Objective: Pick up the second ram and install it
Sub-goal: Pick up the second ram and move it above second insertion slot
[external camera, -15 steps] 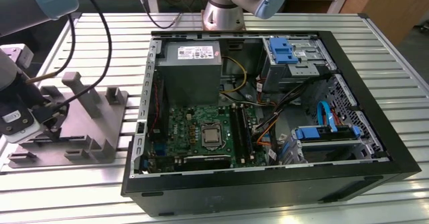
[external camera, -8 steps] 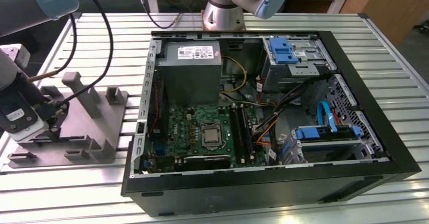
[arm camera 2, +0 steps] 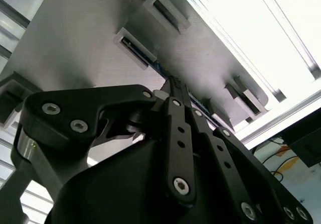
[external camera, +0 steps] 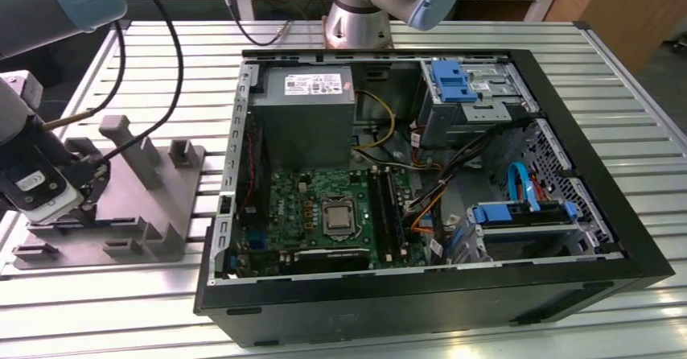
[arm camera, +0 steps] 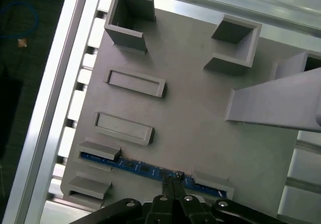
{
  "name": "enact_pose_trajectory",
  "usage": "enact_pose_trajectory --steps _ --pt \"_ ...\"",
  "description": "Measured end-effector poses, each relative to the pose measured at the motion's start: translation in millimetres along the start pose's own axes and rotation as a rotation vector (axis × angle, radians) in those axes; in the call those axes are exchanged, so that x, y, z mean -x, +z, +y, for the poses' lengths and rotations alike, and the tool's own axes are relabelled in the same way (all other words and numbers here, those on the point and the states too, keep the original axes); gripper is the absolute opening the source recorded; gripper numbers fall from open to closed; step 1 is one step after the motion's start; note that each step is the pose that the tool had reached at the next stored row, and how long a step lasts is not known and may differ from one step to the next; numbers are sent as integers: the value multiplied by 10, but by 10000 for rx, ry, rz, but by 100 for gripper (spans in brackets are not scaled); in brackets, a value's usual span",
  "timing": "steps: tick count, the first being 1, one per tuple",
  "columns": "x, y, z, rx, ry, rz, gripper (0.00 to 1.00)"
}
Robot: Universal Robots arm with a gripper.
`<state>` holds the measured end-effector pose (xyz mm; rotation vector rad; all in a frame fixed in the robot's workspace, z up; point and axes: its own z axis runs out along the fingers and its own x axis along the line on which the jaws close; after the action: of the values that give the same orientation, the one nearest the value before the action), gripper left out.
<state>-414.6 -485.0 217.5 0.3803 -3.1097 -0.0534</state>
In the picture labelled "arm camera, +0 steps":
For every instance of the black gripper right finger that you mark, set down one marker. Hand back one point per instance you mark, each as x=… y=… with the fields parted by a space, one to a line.
x=193 y=211

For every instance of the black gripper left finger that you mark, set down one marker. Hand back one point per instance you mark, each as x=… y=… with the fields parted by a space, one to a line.
x=158 y=209

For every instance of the blue RAM stick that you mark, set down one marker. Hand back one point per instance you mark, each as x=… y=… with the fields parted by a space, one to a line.
x=140 y=166

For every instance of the grey parts rack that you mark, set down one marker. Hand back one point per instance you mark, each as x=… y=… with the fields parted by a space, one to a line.
x=188 y=108

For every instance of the small orange scrap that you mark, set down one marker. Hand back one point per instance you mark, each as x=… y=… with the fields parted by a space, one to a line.
x=22 y=42

